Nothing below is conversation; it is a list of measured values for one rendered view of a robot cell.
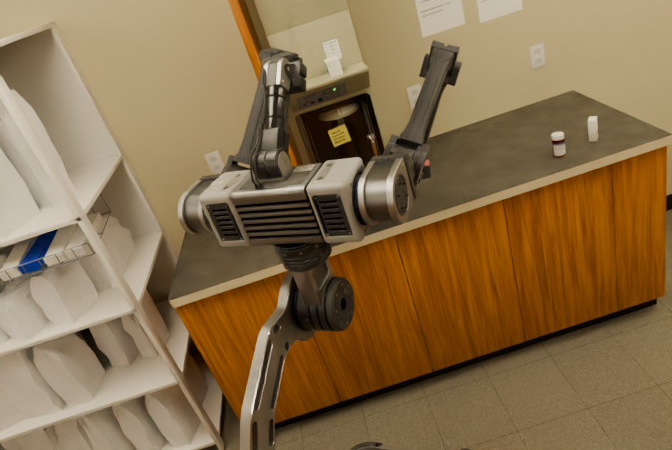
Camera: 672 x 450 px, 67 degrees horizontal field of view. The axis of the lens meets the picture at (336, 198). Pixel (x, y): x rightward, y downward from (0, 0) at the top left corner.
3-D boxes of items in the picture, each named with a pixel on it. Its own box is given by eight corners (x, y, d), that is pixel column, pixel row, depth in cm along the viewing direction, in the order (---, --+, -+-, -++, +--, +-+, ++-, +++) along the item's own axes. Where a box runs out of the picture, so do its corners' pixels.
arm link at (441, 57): (432, 26, 141) (468, 35, 139) (426, 58, 154) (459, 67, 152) (379, 161, 125) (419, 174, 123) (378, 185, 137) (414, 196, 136)
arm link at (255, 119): (258, 36, 145) (290, 44, 143) (273, 49, 158) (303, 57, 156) (216, 187, 148) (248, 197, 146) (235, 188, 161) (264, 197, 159)
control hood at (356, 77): (292, 111, 202) (283, 87, 198) (369, 85, 202) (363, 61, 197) (293, 120, 192) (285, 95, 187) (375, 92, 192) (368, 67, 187)
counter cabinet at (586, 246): (254, 348, 302) (192, 223, 261) (584, 240, 301) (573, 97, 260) (253, 446, 242) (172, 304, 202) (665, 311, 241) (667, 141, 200)
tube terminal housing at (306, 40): (320, 186, 246) (265, 27, 211) (384, 165, 245) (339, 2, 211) (326, 210, 223) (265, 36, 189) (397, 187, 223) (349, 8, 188)
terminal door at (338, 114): (325, 200, 221) (296, 115, 203) (392, 178, 221) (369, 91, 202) (325, 201, 220) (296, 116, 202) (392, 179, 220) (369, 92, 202)
